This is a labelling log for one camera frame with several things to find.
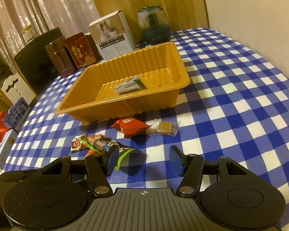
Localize small red snack packet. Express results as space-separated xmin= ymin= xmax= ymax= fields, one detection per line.
xmin=85 ymin=149 xmax=103 ymax=157

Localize green edged dark snack bag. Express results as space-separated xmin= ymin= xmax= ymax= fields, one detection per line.
xmin=87 ymin=135 xmax=142 ymax=171

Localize large red snack packet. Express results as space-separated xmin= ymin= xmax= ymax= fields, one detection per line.
xmin=111 ymin=117 xmax=151 ymax=139

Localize clear seaweed snack packet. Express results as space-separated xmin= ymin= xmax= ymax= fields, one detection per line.
xmin=115 ymin=75 xmax=147 ymax=95

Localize dark red candy wrapper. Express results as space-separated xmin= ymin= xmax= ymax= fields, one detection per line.
xmin=71 ymin=135 xmax=92 ymax=152

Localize blue milk carton box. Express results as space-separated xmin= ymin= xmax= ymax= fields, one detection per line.
xmin=2 ymin=98 xmax=32 ymax=133

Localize blue white checkered tablecloth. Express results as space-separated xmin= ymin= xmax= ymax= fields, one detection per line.
xmin=4 ymin=28 xmax=289 ymax=230

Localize clear wrapped brown candy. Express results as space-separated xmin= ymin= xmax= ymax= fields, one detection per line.
xmin=146 ymin=119 xmax=179 ymax=137

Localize white wooden chair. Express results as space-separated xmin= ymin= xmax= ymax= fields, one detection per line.
xmin=1 ymin=73 xmax=37 ymax=105

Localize orange plastic tray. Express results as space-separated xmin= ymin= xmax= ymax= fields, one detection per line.
xmin=55 ymin=42 xmax=190 ymax=124

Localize brown metal thermos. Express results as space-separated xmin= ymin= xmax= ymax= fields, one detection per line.
xmin=46 ymin=36 xmax=76 ymax=78

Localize dark red gift box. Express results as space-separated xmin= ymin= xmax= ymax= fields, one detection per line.
xmin=64 ymin=32 xmax=101 ymax=69

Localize glass jar on shelf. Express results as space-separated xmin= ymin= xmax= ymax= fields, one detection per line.
xmin=21 ymin=24 xmax=38 ymax=44

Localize white humidifier box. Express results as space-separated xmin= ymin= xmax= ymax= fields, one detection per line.
xmin=89 ymin=10 xmax=136 ymax=60

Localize green glass dome jar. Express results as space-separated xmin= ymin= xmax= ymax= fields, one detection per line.
xmin=137 ymin=5 xmax=171 ymax=45

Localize sheer curtain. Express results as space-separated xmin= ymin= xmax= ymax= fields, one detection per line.
xmin=0 ymin=0 xmax=100 ymax=73

